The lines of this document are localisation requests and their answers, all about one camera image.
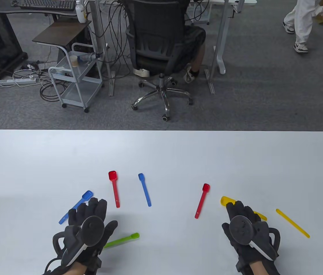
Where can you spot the white plastic bottle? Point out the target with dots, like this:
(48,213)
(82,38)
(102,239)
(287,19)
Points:
(80,13)

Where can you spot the brown side table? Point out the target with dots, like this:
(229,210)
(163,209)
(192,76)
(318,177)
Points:
(61,31)

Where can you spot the black desk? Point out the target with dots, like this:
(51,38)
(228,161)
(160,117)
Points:
(35,12)

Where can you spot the large red measuring spoon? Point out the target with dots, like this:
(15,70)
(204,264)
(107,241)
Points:
(112,175)

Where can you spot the person's left forearm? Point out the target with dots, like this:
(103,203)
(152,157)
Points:
(76,270)

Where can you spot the white power strip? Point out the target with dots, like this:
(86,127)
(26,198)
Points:
(15,81)

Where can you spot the person's right forearm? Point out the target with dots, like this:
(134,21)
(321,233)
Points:
(258,270)

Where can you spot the person's left hand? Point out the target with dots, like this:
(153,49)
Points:
(97,207)

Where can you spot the white desk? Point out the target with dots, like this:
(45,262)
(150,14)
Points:
(221,43)

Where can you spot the blue grey handheld device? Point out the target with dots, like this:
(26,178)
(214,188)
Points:
(88,57)

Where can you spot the tiny yellow measuring spoon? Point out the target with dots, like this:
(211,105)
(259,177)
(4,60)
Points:
(291,223)

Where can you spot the white drawer unit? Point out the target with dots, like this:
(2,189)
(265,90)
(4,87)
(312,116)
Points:
(203,17)

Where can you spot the clear round container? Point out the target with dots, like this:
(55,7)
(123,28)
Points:
(59,71)

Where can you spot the person's right hand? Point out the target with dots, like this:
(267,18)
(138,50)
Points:
(225,229)

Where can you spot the paper cup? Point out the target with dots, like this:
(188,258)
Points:
(74,61)

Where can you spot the grey metal trolley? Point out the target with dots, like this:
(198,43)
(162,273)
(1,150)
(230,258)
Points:
(78,91)

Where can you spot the large blue measuring spoon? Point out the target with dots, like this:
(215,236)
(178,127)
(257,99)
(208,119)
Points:
(86,195)

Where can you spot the small red measuring spoon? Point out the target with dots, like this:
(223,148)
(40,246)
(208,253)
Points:
(206,187)

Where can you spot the black white hand controller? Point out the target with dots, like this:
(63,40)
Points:
(241,229)
(92,229)

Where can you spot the green measuring spoon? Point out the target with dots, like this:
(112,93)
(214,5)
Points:
(134,235)

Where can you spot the large yellow measuring spoon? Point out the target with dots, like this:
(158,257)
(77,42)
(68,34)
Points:
(225,200)

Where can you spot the black mesh office chair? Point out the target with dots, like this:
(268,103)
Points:
(155,28)

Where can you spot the small blue measuring spoon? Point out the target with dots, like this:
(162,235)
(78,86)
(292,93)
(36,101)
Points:
(145,192)

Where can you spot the black computer keyboard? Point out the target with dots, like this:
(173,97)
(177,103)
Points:
(46,4)

